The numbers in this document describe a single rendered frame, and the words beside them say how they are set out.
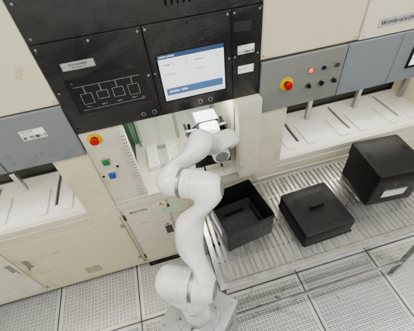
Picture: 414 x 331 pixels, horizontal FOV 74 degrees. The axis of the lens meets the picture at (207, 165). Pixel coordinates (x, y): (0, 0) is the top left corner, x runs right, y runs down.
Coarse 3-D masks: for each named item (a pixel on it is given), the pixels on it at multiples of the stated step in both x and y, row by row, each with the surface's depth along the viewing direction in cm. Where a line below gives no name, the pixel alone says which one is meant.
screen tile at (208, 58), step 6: (204, 54) 115; (210, 54) 116; (198, 60) 116; (204, 60) 117; (210, 60) 118; (216, 60) 118; (216, 66) 120; (198, 72) 120; (204, 72) 121; (210, 72) 121; (216, 72) 122; (198, 78) 122
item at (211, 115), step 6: (210, 108) 153; (198, 114) 150; (204, 114) 150; (210, 114) 149; (198, 120) 146; (204, 120) 146; (222, 120) 161; (186, 126) 160; (222, 126) 161; (186, 132) 152; (210, 156) 157; (198, 162) 157; (204, 162) 159; (210, 162) 160; (216, 162) 161; (204, 168) 163
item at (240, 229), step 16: (224, 192) 158; (240, 192) 165; (256, 192) 155; (224, 208) 167; (240, 208) 163; (256, 208) 164; (224, 224) 159; (240, 224) 158; (256, 224) 140; (272, 224) 148; (224, 240) 147; (240, 240) 145
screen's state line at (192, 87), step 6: (216, 78) 124; (222, 78) 125; (192, 84) 123; (198, 84) 124; (204, 84) 125; (210, 84) 125; (216, 84) 126; (168, 90) 122; (174, 90) 123; (180, 90) 124; (186, 90) 124; (192, 90) 125
